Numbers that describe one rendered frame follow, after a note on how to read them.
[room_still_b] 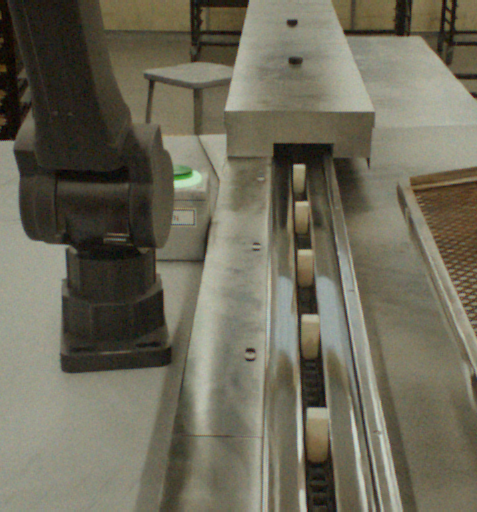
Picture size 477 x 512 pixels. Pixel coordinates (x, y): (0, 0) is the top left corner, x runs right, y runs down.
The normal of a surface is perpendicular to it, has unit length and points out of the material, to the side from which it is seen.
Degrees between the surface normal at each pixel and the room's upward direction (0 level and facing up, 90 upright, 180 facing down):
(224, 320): 0
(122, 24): 90
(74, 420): 0
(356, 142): 90
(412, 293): 0
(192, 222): 90
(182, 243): 90
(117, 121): 80
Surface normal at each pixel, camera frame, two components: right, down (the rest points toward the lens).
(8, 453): 0.00, -0.94
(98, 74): 0.97, 0.10
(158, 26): -0.05, 0.35
